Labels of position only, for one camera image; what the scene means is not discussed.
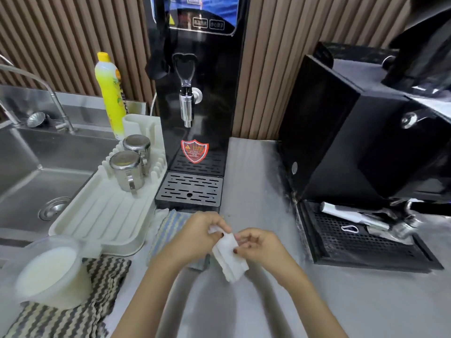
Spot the person's right hand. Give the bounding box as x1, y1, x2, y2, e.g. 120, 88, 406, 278
233, 227, 294, 280

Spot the person's left hand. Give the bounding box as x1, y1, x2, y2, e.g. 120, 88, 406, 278
165, 211, 233, 266

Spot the white paper towel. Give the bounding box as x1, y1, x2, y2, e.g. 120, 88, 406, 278
208, 224, 250, 283

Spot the person's right forearm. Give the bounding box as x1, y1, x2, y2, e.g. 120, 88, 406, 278
276, 267, 349, 338

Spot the person's left forearm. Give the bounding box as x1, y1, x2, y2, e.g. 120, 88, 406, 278
111, 253, 198, 338

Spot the blue striped cloth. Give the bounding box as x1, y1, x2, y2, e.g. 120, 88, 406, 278
146, 208, 211, 272

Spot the black slotted drip tray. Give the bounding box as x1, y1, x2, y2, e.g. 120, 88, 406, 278
155, 172, 224, 209

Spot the red shield sticker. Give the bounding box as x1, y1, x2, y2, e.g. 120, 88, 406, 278
181, 139, 209, 163

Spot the white plastic dish rack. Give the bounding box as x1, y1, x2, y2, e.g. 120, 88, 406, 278
49, 114, 167, 257

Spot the steel milk pitcher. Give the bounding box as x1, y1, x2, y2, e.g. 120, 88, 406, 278
109, 150, 146, 197
122, 134, 152, 174

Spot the black espresso machine drip tray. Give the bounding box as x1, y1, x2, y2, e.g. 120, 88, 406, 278
295, 200, 444, 272

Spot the steel dispenser tap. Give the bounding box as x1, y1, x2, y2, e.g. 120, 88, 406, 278
172, 53, 203, 128

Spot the black hot water dispenser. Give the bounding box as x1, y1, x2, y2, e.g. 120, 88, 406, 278
143, 0, 250, 213

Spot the steel portafilter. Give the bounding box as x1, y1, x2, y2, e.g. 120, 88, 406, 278
365, 199, 451, 240

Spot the black white striped cloth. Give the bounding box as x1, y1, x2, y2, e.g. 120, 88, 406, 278
2, 256, 132, 338

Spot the black espresso machine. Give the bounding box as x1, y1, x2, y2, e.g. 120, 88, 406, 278
277, 41, 451, 208

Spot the steel sink drain strainer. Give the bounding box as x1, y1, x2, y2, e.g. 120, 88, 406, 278
38, 197, 72, 221

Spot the clear tub of milk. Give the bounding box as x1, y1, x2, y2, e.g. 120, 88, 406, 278
0, 234, 93, 310

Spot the yellow dish soap bottle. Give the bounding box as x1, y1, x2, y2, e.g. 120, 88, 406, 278
94, 52, 126, 141

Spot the stainless steel sink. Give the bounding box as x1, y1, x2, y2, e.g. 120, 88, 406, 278
0, 84, 147, 248

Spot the steel sink plug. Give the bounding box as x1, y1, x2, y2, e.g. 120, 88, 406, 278
26, 112, 48, 128

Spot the steel sink faucet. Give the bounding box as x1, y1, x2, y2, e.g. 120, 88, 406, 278
0, 54, 77, 134

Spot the black coffee grinder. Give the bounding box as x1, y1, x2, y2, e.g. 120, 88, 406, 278
381, 0, 451, 102

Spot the white handled brush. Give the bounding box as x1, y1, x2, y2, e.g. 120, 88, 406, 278
319, 202, 392, 231

